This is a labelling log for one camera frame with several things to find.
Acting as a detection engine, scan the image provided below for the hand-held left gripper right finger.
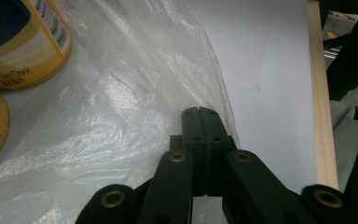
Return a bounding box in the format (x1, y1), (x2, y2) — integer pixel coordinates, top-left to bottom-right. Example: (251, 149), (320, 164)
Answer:
(199, 106), (237, 197)

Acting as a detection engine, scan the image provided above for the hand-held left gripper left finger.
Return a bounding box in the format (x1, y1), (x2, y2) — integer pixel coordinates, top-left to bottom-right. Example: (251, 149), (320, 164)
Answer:
(170, 106), (207, 197)

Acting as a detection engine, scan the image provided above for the clear plastic bag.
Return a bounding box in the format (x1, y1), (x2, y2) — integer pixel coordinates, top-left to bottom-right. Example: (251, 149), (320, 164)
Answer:
(0, 0), (241, 224)

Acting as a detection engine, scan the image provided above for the metal floor rail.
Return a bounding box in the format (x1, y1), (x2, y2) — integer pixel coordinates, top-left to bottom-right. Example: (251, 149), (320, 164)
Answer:
(323, 48), (339, 61)

